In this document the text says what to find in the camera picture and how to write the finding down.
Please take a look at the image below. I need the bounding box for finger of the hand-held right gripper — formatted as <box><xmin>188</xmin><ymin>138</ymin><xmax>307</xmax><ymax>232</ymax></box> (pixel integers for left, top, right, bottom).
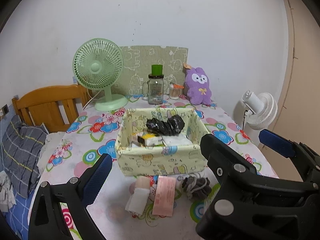
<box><xmin>195</xmin><ymin>134</ymin><xmax>320</xmax><ymax>240</ymax></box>
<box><xmin>259</xmin><ymin>129</ymin><xmax>320</xmax><ymax>180</ymax></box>

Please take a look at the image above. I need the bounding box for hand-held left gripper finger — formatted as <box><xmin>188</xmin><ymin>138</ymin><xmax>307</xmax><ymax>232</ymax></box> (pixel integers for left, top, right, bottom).
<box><xmin>28</xmin><ymin>153</ymin><xmax>113</xmax><ymax>240</ymax></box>

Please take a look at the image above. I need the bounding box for grey knitted scrunchie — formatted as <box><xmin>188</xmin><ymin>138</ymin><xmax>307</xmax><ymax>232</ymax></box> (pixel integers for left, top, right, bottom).
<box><xmin>182</xmin><ymin>176</ymin><xmax>212</xmax><ymax>202</ymax></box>

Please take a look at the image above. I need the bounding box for pale yellow fabric storage box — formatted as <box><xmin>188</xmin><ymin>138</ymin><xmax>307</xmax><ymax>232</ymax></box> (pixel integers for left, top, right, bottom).
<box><xmin>115</xmin><ymin>107</ymin><xmax>209</xmax><ymax>177</ymax></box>

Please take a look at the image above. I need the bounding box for yellow cartoon packet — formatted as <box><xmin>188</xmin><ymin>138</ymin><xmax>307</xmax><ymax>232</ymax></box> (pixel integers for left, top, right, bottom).
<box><xmin>136</xmin><ymin>133</ymin><xmax>164</xmax><ymax>147</ymax></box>

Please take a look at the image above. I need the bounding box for pink packet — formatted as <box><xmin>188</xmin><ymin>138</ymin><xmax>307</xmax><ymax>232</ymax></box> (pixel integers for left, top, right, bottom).
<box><xmin>152</xmin><ymin>176</ymin><xmax>176</xmax><ymax>217</ymax></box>

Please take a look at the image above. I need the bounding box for white towel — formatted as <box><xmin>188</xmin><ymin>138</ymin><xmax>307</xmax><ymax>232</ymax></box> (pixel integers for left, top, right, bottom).
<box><xmin>162</xmin><ymin>135</ymin><xmax>193</xmax><ymax>147</ymax></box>

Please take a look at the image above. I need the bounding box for black plastic bag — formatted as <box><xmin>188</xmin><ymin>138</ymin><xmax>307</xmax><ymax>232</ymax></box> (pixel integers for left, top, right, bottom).
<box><xmin>146</xmin><ymin>115</ymin><xmax>185</xmax><ymax>136</ymax></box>

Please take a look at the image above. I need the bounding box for white standing fan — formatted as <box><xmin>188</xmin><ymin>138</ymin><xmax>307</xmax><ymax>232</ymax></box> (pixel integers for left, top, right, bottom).
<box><xmin>241</xmin><ymin>90</ymin><xmax>278</xmax><ymax>130</ymax></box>

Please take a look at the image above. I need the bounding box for floral tablecloth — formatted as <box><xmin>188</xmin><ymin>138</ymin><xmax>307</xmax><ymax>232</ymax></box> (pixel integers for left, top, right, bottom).
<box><xmin>37</xmin><ymin>94</ymin><xmax>279</xmax><ymax>240</ymax></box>

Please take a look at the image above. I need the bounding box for beige door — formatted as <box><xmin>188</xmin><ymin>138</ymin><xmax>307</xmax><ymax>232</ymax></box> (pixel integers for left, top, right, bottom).
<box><xmin>280</xmin><ymin>0</ymin><xmax>320</xmax><ymax>150</ymax></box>

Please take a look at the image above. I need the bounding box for grey plaid pillow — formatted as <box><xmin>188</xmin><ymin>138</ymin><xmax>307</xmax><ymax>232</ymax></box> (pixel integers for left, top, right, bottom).
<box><xmin>0</xmin><ymin>115</ymin><xmax>49</xmax><ymax>199</ymax></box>

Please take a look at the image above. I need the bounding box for blue checked bed sheet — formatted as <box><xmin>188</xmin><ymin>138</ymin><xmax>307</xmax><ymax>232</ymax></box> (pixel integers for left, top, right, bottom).
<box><xmin>4</xmin><ymin>189</ymin><xmax>34</xmax><ymax>240</ymax></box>

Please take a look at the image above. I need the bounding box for purple plush bunny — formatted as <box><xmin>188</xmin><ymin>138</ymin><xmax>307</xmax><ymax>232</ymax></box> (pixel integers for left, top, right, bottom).
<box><xmin>184</xmin><ymin>63</ymin><xmax>213</xmax><ymax>105</ymax></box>

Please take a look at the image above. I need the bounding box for white crumpled cloth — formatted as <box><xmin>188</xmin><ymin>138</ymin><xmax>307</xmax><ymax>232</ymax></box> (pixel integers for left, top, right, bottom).
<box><xmin>0</xmin><ymin>171</ymin><xmax>15</xmax><ymax>212</ymax></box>

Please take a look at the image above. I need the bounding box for wooden bed headboard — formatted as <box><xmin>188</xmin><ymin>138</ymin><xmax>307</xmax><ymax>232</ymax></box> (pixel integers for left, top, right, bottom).
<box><xmin>11</xmin><ymin>84</ymin><xmax>92</xmax><ymax>133</ymax></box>

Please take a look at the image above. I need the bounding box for glass mug with green lid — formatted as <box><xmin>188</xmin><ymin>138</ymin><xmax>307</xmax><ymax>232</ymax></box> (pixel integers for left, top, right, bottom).
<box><xmin>142</xmin><ymin>64</ymin><xmax>164</xmax><ymax>105</ymax></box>

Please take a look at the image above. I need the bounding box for small jar with orange lid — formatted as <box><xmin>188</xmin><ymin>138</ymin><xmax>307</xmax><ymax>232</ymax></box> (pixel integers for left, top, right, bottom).
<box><xmin>169</xmin><ymin>82</ymin><xmax>184</xmax><ymax>100</ymax></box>

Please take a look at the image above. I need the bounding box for green desk fan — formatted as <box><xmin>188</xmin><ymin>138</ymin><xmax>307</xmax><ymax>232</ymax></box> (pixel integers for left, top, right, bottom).
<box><xmin>72</xmin><ymin>38</ymin><xmax>128</xmax><ymax>111</ymax></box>

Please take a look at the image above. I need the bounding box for green printed board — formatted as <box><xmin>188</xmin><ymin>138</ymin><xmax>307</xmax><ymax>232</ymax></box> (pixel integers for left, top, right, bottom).
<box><xmin>117</xmin><ymin>45</ymin><xmax>189</xmax><ymax>97</ymax></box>

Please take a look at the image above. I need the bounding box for white fan cable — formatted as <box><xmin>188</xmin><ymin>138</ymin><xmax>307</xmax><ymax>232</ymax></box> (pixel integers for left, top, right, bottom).
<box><xmin>83</xmin><ymin>90</ymin><xmax>101</xmax><ymax>109</ymax></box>

